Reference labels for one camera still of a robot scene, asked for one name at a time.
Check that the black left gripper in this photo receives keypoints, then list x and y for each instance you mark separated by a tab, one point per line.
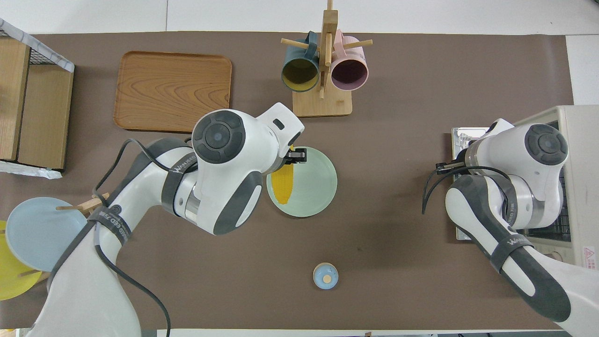
299	150

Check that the mint green plate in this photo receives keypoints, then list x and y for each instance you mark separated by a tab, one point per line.
313	187

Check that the yellow corn cob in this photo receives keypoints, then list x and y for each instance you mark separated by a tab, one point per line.
283	187

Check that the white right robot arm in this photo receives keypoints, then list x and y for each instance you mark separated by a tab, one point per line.
514	154

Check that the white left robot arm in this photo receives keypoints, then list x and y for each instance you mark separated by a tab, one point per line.
224	154

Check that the cream toaster oven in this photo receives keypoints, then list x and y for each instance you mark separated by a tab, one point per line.
580	187

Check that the wooden mug rack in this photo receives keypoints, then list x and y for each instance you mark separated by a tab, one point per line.
323	105

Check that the dark blue mug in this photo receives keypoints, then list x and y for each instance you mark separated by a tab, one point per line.
300	75

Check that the pink mug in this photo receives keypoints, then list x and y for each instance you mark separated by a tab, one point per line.
349	72

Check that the brown table mat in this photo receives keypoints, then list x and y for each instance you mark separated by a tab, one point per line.
398	70

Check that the small blue bell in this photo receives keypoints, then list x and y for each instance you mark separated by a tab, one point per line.
325	276

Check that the brown wooden tray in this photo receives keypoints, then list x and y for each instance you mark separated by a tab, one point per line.
173	91

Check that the wooden plate rack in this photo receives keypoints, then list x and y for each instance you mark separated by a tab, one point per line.
86	205

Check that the light blue plate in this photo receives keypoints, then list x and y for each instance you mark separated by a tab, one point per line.
42	234

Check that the yellow plate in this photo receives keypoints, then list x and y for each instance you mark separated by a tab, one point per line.
11	281

